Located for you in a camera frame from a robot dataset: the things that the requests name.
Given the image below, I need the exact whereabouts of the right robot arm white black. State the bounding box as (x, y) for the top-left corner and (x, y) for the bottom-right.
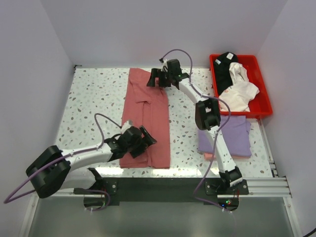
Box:
(147, 58), (243, 189)

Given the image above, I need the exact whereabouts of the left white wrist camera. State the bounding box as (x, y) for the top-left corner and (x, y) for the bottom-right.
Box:
(120, 120), (133, 134)

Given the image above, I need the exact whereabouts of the white t shirt red logo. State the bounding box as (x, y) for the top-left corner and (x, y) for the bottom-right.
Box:
(219, 62), (260, 112)

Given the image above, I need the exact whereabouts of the purple cable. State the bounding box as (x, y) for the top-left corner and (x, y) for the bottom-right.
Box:
(160, 49), (232, 205)
(3, 113), (124, 212)

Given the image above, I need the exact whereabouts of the folded salmon t shirt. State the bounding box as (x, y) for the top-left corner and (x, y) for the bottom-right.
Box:
(204, 153), (216, 161)

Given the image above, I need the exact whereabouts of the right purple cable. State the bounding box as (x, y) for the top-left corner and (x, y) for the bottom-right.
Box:
(160, 49), (232, 205)

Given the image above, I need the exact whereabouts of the folded purple t shirt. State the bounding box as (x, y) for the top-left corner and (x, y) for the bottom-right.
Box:
(197, 116), (252, 158)

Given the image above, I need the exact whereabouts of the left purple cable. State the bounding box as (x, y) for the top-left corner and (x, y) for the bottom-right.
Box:
(3, 113), (124, 212)

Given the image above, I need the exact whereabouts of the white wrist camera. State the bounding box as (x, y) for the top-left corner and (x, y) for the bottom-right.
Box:
(159, 58), (168, 72)
(120, 120), (133, 134)

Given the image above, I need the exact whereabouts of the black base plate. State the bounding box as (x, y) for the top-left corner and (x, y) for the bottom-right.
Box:
(74, 178), (249, 207)

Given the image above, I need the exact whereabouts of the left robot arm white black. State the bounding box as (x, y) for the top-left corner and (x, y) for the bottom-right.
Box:
(26, 126), (157, 198)

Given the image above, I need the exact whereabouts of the black t shirt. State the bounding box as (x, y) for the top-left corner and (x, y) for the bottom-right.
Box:
(213, 52), (238, 95)

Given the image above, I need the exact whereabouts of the red pink t shirt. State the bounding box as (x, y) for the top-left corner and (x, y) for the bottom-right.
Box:
(119, 68), (171, 169)

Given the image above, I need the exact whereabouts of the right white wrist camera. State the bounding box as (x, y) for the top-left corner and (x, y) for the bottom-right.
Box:
(159, 58), (168, 72)

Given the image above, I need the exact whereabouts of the red plastic bin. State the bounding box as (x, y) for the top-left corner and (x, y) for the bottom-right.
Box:
(209, 54), (273, 119)

